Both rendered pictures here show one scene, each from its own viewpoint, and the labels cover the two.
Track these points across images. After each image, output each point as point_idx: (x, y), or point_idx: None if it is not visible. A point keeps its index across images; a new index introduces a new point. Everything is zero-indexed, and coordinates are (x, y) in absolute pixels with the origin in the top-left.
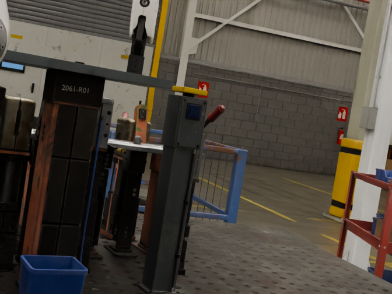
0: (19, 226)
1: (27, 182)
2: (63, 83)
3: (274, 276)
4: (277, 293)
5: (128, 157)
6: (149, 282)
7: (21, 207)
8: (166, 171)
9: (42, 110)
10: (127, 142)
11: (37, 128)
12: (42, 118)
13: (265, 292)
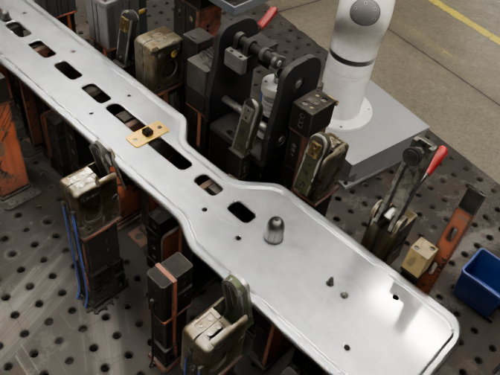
0: (10, 193)
1: (4, 152)
2: None
3: (24, 32)
4: (78, 31)
5: (18, 36)
6: None
7: (1, 181)
8: (140, 0)
9: (136, 34)
10: (4, 24)
11: (129, 54)
12: (200, 24)
13: (81, 36)
